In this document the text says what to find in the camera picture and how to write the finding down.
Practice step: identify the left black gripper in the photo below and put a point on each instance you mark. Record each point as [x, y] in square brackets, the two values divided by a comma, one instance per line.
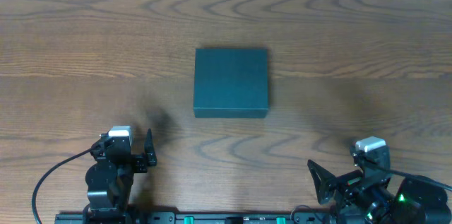
[150, 150]

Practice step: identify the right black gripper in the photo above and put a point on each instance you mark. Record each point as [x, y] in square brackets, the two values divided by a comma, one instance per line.
[336, 184]

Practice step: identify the dark green box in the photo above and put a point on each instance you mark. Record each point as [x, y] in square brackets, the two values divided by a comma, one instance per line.
[231, 83]

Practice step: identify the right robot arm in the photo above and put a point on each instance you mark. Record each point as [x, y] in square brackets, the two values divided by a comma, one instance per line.
[417, 201]

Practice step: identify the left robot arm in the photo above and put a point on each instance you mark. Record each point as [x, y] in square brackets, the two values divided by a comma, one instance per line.
[111, 178]

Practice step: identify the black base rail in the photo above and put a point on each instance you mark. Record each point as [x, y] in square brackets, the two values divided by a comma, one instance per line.
[204, 218]

